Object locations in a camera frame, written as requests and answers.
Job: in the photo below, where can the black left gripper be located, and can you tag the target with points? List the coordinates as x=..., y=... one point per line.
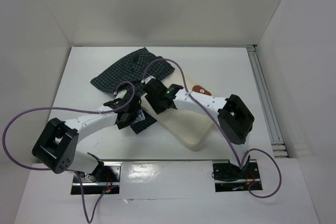
x=122, y=124

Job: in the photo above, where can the dark grid-pattern pillowcase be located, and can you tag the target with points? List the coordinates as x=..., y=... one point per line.
x=131, y=68

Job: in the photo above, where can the cream pillow with bear print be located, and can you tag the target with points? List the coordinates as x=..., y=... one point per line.
x=190, y=128

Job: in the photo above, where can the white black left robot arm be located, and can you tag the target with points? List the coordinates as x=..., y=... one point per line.
x=56, y=146

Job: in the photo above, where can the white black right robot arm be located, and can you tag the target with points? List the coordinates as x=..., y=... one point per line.
x=230, y=115

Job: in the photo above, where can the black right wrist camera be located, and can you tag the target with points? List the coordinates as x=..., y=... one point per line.
x=154, y=87

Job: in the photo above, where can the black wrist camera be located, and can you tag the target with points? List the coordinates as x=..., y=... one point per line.
x=154, y=87
x=123, y=96

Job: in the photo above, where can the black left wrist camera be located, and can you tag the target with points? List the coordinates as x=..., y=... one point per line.
x=123, y=96

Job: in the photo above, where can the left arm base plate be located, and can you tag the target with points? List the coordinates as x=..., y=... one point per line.
x=106, y=179

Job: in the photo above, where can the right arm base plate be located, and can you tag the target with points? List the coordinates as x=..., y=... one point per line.
x=228, y=178

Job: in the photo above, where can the aluminium frame rail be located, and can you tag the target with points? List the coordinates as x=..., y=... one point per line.
x=276, y=139

